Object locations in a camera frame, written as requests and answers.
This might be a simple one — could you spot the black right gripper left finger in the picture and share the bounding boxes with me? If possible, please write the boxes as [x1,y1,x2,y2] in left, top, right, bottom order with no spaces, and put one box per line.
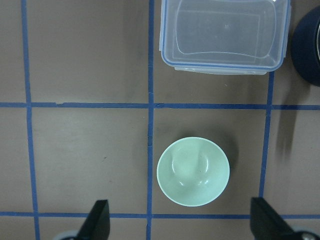
[78,199,111,240]

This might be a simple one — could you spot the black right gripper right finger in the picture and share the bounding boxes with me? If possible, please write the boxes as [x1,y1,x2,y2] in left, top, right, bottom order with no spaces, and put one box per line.
[250,197,295,240]

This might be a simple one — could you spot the green plastic bowl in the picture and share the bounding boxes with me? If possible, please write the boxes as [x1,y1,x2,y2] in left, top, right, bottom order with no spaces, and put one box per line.
[156,137,230,207]

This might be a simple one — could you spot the dark blue saucepan with lid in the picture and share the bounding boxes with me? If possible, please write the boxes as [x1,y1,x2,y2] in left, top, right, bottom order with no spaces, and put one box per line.
[290,6,320,87]

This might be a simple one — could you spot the clear plastic food container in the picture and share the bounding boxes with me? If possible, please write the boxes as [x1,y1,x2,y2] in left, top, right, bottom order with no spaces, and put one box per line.
[159,0,292,75]

